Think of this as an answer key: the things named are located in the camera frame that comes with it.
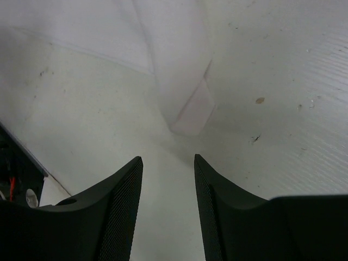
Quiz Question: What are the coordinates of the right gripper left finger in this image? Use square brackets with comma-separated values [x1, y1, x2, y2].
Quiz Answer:
[1, 157, 143, 260]

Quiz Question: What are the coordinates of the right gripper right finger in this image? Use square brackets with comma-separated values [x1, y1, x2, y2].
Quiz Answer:
[194, 154, 347, 260]

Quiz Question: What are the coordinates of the white tank top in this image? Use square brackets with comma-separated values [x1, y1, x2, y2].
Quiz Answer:
[1, 1, 215, 135]

